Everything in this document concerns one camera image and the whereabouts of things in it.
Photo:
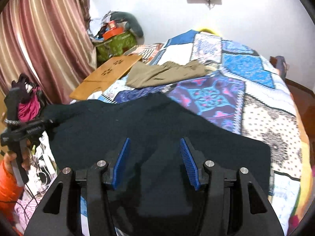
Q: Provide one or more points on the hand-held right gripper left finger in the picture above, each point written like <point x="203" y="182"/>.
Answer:
<point x="121" y="162"/>

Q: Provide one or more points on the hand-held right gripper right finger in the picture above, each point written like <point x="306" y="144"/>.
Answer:
<point x="188" y="162"/>

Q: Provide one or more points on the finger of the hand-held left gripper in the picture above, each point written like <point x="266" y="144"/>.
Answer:
<point x="48" y="123"/>

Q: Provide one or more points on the black pants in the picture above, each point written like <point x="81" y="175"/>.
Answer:
<point x="160" y="127"/>

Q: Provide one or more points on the khaki pants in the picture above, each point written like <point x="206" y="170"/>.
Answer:
<point x="160" y="75"/>

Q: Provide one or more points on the person's left hand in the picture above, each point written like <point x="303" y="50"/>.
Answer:
<point x="9" y="161"/>

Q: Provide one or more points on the magenta garment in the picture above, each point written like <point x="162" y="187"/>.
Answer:
<point x="27" y="108"/>

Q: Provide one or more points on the wooden folding table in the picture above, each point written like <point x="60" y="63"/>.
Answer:
<point x="105" y="76"/>

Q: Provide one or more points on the pink white clothes pile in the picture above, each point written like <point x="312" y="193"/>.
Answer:
<point x="27" y="213"/>

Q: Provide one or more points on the blue patchwork blanket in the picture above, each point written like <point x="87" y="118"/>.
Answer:
<point x="258" y="108"/>

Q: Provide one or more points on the striped red curtain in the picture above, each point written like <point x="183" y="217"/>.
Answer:
<point x="49" y="29"/>

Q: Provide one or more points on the green fabric storage box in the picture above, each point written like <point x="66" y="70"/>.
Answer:
<point x="115" y="44"/>

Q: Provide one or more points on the pale blue clothes pile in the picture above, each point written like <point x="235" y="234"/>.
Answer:
<point x="98" y="27"/>

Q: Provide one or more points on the orange box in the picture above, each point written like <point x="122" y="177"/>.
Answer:
<point x="113" y="32"/>

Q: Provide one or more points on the striped orange cloth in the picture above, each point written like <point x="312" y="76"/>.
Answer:
<point x="147" y="50"/>

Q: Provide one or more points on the small red box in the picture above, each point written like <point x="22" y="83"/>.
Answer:
<point x="112" y="25"/>

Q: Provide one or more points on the grey backpack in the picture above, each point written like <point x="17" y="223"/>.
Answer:
<point x="280" y="65"/>

